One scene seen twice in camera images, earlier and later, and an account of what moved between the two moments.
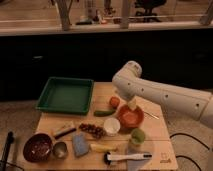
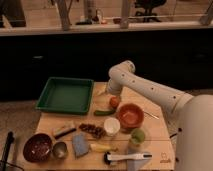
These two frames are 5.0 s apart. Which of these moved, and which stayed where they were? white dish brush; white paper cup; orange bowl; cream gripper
Moved: cream gripper
Stayed: orange bowl; white paper cup; white dish brush
